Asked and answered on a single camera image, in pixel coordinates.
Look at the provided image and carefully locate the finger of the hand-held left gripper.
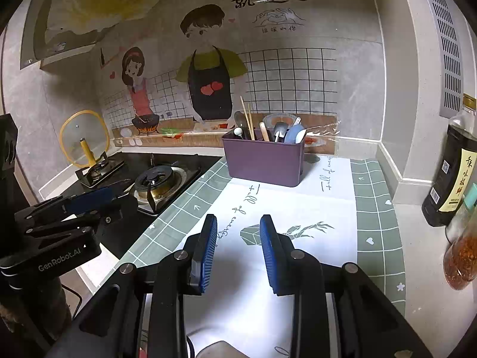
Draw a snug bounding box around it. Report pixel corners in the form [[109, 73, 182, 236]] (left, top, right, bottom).
[[24, 196, 138, 237], [14, 186, 129, 221]]

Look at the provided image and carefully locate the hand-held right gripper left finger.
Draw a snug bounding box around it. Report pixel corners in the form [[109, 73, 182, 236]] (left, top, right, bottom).
[[45, 214, 219, 358]]

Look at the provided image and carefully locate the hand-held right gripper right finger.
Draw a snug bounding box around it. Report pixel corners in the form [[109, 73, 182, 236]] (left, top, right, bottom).
[[260, 214, 435, 358]]

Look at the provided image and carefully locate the purple utensil holder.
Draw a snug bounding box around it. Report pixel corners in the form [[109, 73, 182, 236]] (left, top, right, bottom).
[[222, 129, 304, 188]]

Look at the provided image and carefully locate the blue spoon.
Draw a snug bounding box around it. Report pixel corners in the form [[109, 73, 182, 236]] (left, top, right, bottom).
[[285, 124, 306, 144]]

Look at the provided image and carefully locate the small stove burner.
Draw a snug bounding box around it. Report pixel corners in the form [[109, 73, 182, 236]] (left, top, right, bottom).
[[75, 152, 125, 187]]

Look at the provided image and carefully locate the large stove burner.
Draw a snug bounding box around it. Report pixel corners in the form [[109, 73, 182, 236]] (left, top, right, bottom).
[[130, 155, 204, 217]]

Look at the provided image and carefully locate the green checked tablecloth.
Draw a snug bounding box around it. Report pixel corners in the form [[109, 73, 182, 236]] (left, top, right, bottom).
[[112, 157, 407, 358]]

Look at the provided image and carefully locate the glass pot lid yellow rim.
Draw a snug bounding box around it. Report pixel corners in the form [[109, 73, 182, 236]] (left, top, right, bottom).
[[60, 110, 110, 168]]

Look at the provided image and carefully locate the black gas stove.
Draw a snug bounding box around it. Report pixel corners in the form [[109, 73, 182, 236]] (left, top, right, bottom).
[[39, 151, 222, 260]]

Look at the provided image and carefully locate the chili jar yellow lid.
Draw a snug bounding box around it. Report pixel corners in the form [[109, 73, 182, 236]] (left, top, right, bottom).
[[443, 220, 477, 291]]

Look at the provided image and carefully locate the dark sauce bottle yellow label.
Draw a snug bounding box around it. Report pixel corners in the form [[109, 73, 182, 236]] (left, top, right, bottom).
[[422, 93, 477, 227]]

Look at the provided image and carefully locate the grey vent grille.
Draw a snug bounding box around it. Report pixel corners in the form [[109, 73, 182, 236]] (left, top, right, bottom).
[[421, 0, 464, 118]]

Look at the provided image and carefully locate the cartoon couple wall poster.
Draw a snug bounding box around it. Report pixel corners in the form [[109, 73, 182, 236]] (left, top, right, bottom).
[[97, 0, 384, 148]]

